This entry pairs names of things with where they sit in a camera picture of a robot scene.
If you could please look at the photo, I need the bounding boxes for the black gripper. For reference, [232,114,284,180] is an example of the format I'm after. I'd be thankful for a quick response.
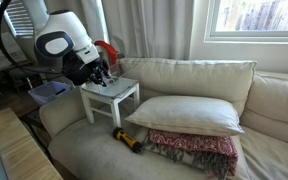
[82,57,112,87]

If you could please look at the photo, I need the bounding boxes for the small white wooden chair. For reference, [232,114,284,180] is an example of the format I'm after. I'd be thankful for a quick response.
[79,46,141,128]

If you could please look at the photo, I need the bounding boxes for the black hat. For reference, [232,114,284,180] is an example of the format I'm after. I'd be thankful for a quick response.
[62,51,95,87]

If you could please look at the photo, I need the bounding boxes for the blue plastic bin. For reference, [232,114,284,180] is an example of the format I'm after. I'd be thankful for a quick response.
[28,80,73,106]

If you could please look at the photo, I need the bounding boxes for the white curtain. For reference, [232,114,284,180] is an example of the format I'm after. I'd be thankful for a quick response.
[43,0,195,61]

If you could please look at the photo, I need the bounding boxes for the cream sofa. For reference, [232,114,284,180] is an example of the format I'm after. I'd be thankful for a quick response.
[38,58,288,180]

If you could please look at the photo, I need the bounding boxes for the cream sofa back cushion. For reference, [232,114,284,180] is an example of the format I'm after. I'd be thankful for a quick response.
[118,57,258,118]
[240,71,288,149]

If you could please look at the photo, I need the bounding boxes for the cream loose pillow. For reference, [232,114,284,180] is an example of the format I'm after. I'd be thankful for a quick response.
[124,95,246,137]

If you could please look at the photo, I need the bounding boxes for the white paper bag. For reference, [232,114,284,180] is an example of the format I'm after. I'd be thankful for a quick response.
[0,31,28,73]

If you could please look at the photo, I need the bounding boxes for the white window blinds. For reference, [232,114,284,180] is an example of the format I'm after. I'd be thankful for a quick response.
[3,0,35,39]

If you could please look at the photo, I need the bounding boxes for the light wooden table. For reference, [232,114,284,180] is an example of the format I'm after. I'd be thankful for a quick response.
[0,107,64,180]

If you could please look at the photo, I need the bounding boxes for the red patterned fringed throw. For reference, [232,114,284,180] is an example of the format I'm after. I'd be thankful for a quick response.
[129,124,240,180]

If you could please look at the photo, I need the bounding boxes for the white framed window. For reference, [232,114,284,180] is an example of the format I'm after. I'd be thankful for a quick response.
[203,0,288,44]

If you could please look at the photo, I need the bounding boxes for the red plastic ring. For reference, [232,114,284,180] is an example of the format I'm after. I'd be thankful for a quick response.
[94,40,118,68]

